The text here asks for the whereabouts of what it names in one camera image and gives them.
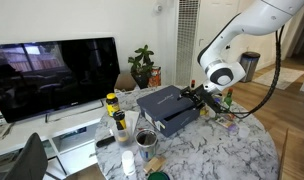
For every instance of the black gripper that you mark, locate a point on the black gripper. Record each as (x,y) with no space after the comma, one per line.
(210,99)

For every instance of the dark blue box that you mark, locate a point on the dark blue box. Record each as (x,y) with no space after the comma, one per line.
(162,101)

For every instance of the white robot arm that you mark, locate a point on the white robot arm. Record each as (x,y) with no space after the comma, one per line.
(258,20)

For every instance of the blue box base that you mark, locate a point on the blue box base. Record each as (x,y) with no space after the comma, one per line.
(178,125)

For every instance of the brown jar yellow lid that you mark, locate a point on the brown jar yellow lid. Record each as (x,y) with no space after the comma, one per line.
(112,105)

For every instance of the green round lid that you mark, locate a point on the green round lid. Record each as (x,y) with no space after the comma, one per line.
(158,176)

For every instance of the hot sauce bottle red cap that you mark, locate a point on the hot sauce bottle red cap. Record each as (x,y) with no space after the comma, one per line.
(193,83)

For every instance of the yellow packet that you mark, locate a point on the yellow packet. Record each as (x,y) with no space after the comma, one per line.
(204,111)

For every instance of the clear plastic bag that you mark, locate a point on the clear plastic bag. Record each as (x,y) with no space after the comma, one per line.
(227,121)

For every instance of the small clear plastic cup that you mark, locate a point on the small clear plastic cup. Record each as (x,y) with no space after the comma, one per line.
(243,131)

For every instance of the steel trash can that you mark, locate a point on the steel trash can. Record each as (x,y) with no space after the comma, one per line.
(249,66)

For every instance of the green potted plant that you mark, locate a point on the green potted plant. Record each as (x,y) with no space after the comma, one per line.
(142,63)

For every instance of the white paper napkin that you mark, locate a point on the white paper napkin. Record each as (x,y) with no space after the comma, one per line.
(132,120)

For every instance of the steel tumbler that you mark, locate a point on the steel tumbler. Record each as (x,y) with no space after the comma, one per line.
(146,148)

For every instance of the brown cardboard piece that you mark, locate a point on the brown cardboard piece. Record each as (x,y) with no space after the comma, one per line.
(125,83)

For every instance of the wooden blocks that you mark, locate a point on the wooden blocks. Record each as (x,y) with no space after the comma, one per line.
(154,165)

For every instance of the yellow bottle black cap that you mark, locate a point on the yellow bottle black cap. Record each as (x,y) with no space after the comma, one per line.
(120,123)

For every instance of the white panel door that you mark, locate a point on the white panel door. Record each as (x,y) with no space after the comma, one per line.
(215,13)

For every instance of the beige rug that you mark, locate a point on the beige rug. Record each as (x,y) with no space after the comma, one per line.
(282,77)

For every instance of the white pill bottle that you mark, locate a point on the white pill bottle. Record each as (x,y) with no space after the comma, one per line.
(128,163)

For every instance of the white round thermostat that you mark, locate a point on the white round thermostat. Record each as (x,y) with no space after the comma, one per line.
(157,8)

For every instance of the black remote control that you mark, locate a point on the black remote control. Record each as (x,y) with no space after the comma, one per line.
(105,141)

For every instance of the black flat screen television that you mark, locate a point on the black flat screen television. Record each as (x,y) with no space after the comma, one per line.
(55,76)

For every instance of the white television stand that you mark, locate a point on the white television stand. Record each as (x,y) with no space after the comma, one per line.
(42,130)

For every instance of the black chair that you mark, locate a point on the black chair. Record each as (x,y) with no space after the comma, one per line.
(28,160)

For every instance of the stack of newspapers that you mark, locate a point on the stack of newspapers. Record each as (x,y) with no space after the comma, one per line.
(0,130)

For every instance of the white wall heater grille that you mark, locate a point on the white wall heater grille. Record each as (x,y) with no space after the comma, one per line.
(187,40)

